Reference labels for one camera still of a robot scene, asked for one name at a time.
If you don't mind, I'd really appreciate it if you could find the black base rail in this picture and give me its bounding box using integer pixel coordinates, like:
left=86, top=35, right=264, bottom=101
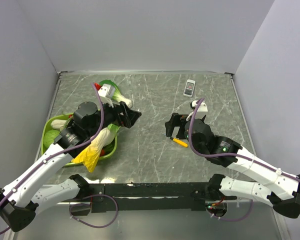
left=58, top=181, right=238, bottom=215

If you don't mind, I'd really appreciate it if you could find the white remote control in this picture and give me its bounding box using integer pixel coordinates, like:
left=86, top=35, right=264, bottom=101
left=183, top=79, right=196, bottom=98

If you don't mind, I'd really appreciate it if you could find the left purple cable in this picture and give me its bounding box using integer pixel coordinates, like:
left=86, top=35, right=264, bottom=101
left=0, top=82, right=120, bottom=236

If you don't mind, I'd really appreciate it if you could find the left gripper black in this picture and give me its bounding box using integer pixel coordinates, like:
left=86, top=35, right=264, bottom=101
left=86, top=96, right=141, bottom=137

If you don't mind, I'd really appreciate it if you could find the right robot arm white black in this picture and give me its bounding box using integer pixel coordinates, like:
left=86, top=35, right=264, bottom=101
left=164, top=113, right=300, bottom=219

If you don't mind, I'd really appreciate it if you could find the green lettuce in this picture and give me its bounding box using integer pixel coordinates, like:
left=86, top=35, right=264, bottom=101
left=107, top=123, right=121, bottom=143

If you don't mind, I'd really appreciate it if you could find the white radish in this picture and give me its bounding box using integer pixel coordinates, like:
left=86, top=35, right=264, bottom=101
left=50, top=119, right=67, bottom=131

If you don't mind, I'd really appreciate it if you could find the green plastic basket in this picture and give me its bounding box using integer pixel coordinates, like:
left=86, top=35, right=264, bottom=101
left=39, top=113, right=118, bottom=161

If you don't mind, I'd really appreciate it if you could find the napa cabbage yellow white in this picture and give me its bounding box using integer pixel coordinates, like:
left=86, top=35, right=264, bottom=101
left=71, top=128, right=114, bottom=173

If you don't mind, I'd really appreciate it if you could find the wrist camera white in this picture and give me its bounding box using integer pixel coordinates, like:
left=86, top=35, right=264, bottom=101
left=94, top=83, right=116, bottom=108
left=190, top=100, right=208, bottom=114

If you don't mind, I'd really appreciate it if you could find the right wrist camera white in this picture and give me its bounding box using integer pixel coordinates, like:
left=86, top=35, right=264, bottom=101
left=190, top=100, right=208, bottom=114

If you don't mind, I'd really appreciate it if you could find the green bok choy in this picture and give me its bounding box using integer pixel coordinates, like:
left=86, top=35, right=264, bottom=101
left=99, top=79, right=133, bottom=108

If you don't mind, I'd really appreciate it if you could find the round green cabbage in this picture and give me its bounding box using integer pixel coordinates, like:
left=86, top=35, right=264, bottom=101
left=43, top=129, right=60, bottom=149

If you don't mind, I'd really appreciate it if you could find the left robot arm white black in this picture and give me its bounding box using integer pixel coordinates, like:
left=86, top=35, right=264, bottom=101
left=0, top=101, right=142, bottom=232

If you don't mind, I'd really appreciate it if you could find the red tomato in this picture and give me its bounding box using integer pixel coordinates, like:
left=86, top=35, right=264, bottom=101
left=100, top=149, right=106, bottom=156

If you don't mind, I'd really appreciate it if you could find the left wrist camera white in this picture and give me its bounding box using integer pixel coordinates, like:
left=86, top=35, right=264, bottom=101
left=94, top=83, right=116, bottom=108

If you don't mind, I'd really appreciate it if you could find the yellow handled screwdriver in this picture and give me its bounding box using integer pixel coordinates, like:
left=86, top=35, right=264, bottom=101
left=170, top=137, right=188, bottom=148

